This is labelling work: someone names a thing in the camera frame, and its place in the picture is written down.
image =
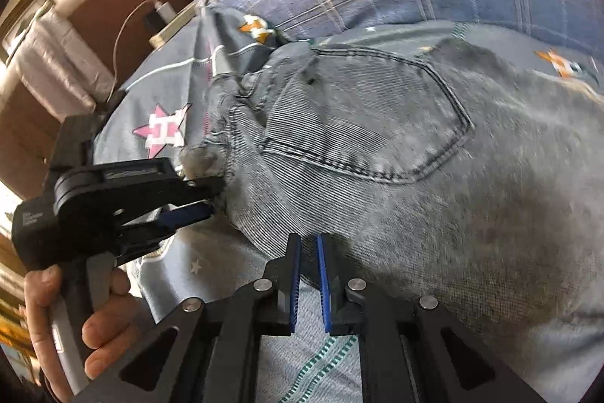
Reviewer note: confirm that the grey hanging cloth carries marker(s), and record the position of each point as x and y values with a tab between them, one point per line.
52	53

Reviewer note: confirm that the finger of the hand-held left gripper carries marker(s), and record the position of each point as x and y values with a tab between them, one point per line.
203	188
184	216

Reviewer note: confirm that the person's left hand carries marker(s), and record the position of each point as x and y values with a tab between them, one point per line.
108	327

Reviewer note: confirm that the white charger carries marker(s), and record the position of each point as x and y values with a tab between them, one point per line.
166	11

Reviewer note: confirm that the beige power strip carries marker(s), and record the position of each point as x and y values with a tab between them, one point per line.
172	27

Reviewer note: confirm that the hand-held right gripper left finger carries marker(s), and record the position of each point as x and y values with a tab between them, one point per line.
295	289

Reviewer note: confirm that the grey denim pants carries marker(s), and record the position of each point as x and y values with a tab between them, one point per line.
377	124

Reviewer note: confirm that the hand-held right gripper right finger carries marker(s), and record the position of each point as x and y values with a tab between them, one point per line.
324	289

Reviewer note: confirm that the grey star printed bed sheet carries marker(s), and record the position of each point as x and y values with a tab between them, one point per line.
151	82

